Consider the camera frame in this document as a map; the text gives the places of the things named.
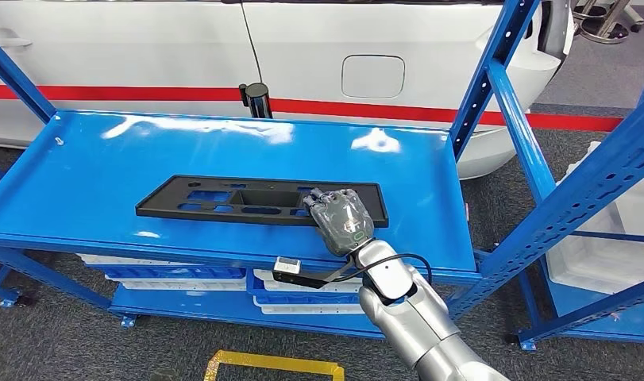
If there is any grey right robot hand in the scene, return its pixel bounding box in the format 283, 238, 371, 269
301, 187, 376, 258

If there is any black plastic panel part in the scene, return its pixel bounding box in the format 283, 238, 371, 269
135, 175, 390, 229

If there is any red barrier belt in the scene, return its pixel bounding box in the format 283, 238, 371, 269
0, 83, 623, 133

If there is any white car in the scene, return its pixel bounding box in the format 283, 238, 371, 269
0, 0, 577, 181

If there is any metal stand base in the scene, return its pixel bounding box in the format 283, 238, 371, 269
570, 0, 644, 46

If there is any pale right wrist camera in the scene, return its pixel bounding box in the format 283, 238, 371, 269
271, 256, 355, 291

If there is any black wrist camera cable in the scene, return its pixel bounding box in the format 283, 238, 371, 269
329, 253, 434, 289

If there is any black stanchion post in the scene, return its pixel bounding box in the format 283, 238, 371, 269
238, 82, 274, 120

